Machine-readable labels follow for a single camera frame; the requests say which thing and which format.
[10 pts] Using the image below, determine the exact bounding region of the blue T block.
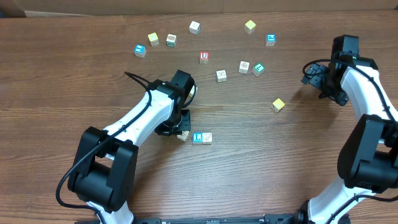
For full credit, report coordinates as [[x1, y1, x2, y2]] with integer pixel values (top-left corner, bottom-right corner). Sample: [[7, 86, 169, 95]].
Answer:
[[177, 131, 190, 141]]

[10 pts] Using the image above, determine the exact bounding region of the blue L block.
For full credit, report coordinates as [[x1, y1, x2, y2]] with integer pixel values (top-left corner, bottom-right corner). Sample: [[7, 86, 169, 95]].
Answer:
[[192, 133, 203, 144]]

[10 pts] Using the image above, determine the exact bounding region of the brown engraved wood block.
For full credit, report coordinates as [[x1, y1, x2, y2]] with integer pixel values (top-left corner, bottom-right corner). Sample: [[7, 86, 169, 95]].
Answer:
[[202, 133, 213, 144]]

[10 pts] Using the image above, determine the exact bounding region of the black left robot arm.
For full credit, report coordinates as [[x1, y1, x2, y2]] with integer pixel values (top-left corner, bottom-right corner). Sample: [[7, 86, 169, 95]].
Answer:
[[56, 70, 196, 223]]

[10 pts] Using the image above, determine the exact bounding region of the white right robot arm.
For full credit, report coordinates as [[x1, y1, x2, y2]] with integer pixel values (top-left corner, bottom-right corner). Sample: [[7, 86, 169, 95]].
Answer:
[[284, 35, 397, 223]]

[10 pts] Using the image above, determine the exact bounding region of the plain wood block S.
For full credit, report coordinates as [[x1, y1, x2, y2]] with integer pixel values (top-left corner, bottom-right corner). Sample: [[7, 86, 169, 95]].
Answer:
[[187, 85, 198, 100]]

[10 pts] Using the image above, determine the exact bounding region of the yellow top block near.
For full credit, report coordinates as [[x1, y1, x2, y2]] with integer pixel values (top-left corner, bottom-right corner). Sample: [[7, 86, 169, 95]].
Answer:
[[271, 98, 285, 113]]

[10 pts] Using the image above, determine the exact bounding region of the yellow block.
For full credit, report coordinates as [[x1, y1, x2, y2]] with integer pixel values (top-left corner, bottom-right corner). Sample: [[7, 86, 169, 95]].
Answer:
[[271, 98, 285, 113], [148, 32, 159, 46], [244, 20, 256, 34]]

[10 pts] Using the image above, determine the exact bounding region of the plain wood block R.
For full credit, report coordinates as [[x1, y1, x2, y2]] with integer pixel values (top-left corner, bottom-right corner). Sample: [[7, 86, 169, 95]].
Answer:
[[216, 70, 227, 83]]

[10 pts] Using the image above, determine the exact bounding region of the red U block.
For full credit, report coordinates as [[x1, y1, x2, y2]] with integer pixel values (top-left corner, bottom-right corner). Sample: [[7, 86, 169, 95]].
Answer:
[[199, 51, 209, 64]]

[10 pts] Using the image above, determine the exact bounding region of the blue P block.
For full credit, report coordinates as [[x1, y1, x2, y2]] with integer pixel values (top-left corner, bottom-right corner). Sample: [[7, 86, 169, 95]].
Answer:
[[265, 34, 276, 47]]

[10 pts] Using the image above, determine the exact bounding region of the green 7 block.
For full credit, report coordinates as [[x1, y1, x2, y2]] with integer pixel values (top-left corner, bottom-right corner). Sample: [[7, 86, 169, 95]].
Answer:
[[252, 62, 265, 77]]

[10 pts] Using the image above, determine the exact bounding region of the blue top block left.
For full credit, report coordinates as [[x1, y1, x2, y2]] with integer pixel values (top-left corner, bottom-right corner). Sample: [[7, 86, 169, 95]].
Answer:
[[134, 44, 147, 58]]

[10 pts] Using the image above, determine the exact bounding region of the wood block red side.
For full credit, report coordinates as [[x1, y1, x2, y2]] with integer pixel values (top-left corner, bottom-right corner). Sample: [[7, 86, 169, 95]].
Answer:
[[238, 61, 249, 74]]

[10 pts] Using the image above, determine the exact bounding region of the green B block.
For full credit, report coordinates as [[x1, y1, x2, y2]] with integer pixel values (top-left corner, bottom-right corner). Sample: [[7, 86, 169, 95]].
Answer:
[[166, 34, 177, 47]]

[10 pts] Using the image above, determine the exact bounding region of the yellow top block left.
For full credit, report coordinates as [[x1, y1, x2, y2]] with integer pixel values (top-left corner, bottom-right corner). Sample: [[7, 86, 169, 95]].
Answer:
[[148, 32, 159, 46]]

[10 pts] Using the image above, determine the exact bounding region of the yellow top block far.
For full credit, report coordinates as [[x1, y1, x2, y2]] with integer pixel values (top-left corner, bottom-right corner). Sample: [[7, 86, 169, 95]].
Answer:
[[244, 20, 256, 34]]

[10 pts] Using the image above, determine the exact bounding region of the wood block green J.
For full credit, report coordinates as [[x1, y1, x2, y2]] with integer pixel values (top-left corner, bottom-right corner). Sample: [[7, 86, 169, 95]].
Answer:
[[189, 21, 200, 35]]

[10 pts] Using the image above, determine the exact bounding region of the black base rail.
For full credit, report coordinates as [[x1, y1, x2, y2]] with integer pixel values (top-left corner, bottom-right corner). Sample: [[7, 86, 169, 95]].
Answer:
[[133, 213, 313, 224]]

